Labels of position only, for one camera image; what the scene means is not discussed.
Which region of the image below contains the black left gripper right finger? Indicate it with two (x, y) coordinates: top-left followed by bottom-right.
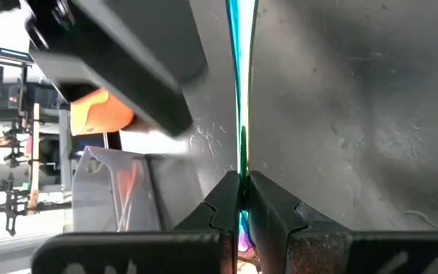
(247, 170), (438, 274)

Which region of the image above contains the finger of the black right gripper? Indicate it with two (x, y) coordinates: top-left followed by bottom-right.
(30, 40), (194, 137)
(27, 0), (208, 91)

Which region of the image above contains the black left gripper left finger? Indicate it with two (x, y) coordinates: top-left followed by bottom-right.
(30, 170), (243, 274)

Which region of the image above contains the silver fork orange handle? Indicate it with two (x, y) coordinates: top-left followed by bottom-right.
(114, 161), (146, 231)

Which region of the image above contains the rainbow iridescent spoon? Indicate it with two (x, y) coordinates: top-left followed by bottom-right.
(224, 0), (262, 274)

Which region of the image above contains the orange plastic bin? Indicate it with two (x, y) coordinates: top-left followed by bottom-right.
(69, 88), (135, 137)

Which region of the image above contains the dark grey translucent bin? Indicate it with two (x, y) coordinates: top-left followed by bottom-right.
(71, 145), (163, 233)

